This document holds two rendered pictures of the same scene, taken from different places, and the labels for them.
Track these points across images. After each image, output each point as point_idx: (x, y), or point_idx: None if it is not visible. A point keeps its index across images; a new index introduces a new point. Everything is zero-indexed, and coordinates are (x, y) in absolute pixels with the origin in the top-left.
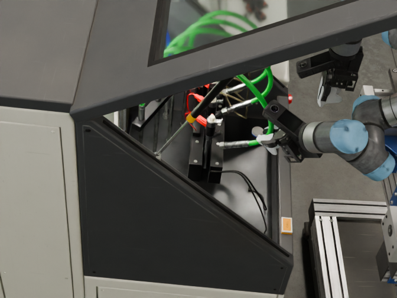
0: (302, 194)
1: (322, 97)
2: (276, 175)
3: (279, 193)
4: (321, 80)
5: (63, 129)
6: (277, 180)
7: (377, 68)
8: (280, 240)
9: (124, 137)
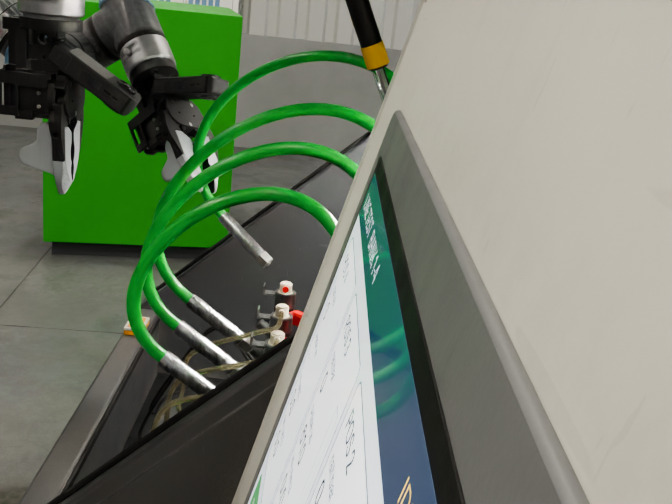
0: None
1: (81, 134)
2: (122, 386)
3: (129, 364)
4: (66, 143)
5: None
6: (123, 378)
7: None
8: (152, 319)
9: None
